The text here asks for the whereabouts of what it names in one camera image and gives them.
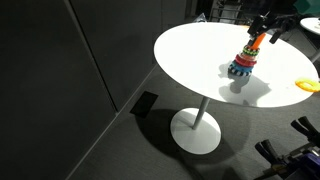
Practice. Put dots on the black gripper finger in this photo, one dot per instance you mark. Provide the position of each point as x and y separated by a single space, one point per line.
256 26
278 32

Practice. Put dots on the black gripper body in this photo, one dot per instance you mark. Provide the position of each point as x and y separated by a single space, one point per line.
281 16

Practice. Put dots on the grey triangular object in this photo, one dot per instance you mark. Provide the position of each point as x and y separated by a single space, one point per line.
201 18

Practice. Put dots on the small round white table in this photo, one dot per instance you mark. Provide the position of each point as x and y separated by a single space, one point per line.
311 25

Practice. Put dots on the black metal rack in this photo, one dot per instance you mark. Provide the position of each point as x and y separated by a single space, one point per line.
226 11

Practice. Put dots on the round white table foot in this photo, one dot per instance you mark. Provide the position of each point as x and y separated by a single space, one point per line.
196 140

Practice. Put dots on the black floor plate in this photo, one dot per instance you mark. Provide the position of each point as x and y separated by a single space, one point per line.
144 104

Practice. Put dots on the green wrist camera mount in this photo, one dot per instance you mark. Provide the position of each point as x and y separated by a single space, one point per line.
308 6

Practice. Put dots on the white table pedestal pole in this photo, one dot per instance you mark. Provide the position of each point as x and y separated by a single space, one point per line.
201 113

